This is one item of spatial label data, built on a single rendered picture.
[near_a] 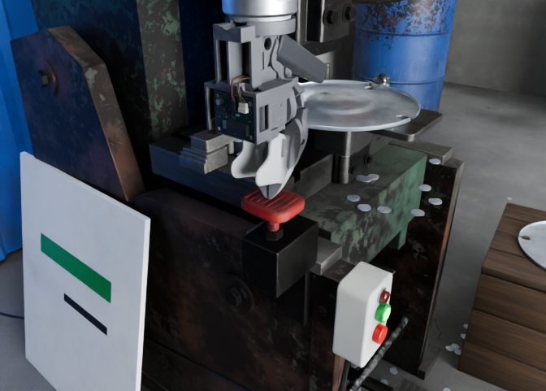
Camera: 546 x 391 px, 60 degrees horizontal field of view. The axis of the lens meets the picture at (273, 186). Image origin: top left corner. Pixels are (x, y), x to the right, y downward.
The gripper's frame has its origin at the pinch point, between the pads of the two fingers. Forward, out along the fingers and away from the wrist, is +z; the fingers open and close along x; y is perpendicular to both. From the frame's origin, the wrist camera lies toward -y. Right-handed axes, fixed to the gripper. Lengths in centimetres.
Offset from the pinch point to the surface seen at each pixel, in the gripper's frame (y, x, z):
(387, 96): -42.6, -5.1, -0.6
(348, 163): -29.0, -5.1, 8.7
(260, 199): 1.4, -0.9, 1.6
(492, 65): -363, -62, 59
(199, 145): -9.5, -22.8, 3.4
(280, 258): 2.3, 3.0, 8.3
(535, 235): -86, 22, 42
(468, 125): -265, -46, 77
